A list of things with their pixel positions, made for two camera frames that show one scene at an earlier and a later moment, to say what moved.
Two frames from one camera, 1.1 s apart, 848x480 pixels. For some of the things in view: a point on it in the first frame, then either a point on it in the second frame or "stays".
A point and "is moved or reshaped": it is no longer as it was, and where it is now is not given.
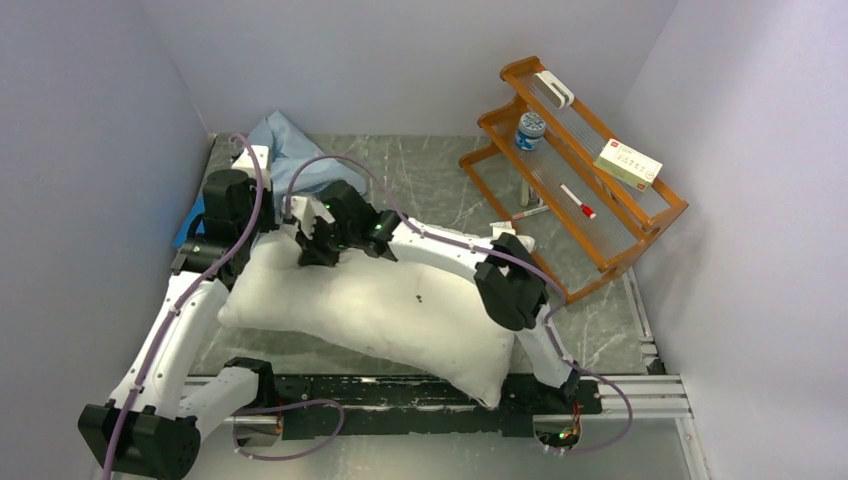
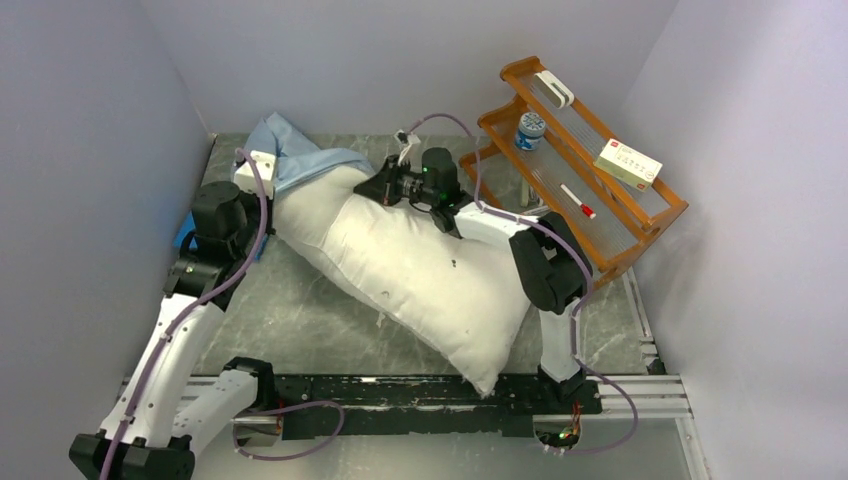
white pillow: (430, 329) is moved or reshaped
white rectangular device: (553, 89) stays
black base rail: (388, 399) stays
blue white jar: (531, 128) stays
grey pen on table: (543, 208) stays
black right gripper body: (327, 243) → (399, 184)
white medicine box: (629, 165) stays
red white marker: (587, 211) stays
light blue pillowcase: (290, 147) is moved or reshaped
